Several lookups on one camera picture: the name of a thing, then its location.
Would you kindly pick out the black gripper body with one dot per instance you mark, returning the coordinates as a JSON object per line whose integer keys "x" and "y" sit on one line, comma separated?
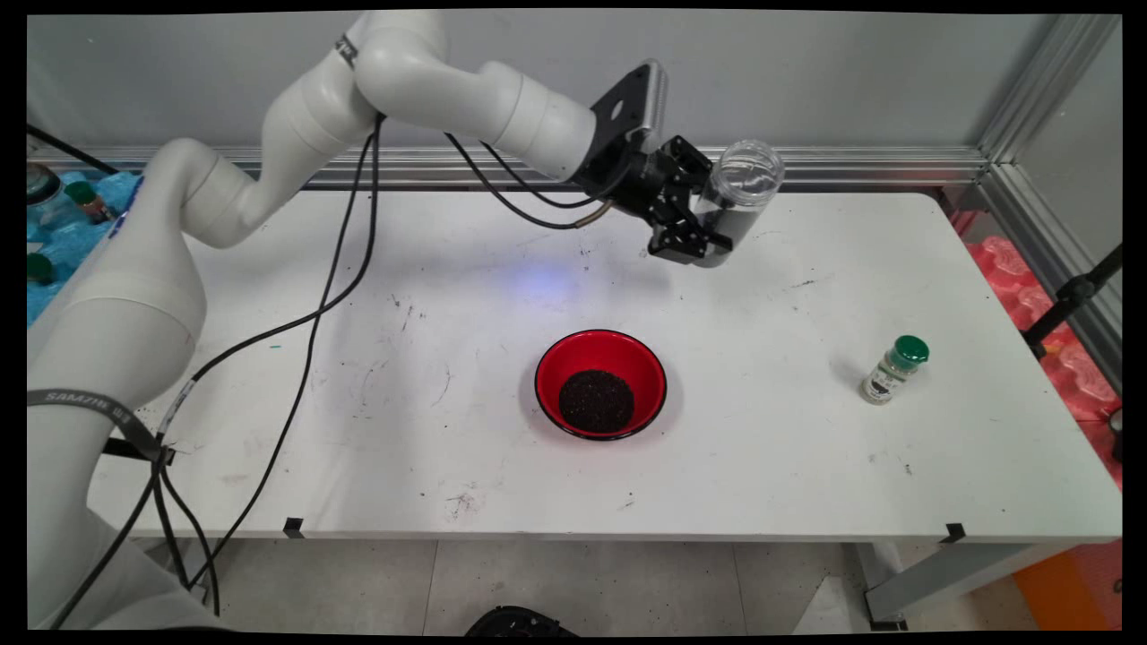
{"x": 638, "y": 179}

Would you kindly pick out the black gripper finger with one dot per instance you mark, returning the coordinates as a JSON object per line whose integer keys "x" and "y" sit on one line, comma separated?
{"x": 690, "y": 163}
{"x": 681, "y": 237}

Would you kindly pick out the clear jar black seeds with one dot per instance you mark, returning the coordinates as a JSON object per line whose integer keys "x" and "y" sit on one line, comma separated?
{"x": 748, "y": 175}

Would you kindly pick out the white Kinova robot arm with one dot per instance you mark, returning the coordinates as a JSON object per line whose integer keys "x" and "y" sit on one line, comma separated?
{"x": 314, "y": 116}

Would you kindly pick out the red bowl black rim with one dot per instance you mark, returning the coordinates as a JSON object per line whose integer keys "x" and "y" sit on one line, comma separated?
{"x": 600, "y": 349}

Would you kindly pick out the black seeds pile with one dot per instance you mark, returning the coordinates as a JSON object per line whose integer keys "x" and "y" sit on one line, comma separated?
{"x": 596, "y": 401}

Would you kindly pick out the spice jar green lid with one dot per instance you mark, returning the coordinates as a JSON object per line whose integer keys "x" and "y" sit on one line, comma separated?
{"x": 892, "y": 372}

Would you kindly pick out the red plastic wrapped packs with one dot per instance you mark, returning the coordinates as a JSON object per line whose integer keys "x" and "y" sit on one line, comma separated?
{"x": 995, "y": 260}

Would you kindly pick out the black stand bar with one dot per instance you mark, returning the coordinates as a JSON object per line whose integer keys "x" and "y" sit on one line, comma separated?
{"x": 1075, "y": 291}

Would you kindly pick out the black tape piece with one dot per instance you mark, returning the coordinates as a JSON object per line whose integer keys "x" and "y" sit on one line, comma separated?
{"x": 293, "y": 528}
{"x": 953, "y": 533}

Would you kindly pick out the black floor object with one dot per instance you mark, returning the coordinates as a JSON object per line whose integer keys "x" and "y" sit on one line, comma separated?
{"x": 520, "y": 623}

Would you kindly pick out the dark round edge object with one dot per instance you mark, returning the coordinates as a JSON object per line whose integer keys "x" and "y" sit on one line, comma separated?
{"x": 1116, "y": 434}

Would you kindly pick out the orange floor object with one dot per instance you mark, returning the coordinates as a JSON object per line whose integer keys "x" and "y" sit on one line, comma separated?
{"x": 1066, "y": 591}

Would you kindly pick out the small bottle green cap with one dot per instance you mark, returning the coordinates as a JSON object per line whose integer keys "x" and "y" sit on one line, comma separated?
{"x": 88, "y": 199}

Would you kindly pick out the blue cloth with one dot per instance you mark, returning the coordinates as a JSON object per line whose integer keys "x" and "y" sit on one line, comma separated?
{"x": 54, "y": 246}

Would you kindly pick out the clear glass jar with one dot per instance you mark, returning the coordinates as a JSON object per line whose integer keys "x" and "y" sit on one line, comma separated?
{"x": 43, "y": 193}

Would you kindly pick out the green round cap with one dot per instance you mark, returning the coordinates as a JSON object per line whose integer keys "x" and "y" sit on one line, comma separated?
{"x": 39, "y": 269}

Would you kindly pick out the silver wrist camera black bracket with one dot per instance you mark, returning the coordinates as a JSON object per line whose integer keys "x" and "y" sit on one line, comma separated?
{"x": 623, "y": 107}

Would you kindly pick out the long aluminium frame rail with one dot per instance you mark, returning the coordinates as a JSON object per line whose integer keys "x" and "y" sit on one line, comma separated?
{"x": 851, "y": 166}

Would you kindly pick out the short aluminium frame rail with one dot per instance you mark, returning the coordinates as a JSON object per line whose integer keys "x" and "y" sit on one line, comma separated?
{"x": 1030, "y": 228}

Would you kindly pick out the aluminium corner post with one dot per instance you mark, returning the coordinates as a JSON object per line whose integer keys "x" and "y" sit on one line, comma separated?
{"x": 1044, "y": 90}

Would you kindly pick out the grey table leg frame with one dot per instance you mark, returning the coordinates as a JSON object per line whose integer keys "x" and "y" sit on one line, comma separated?
{"x": 950, "y": 573}

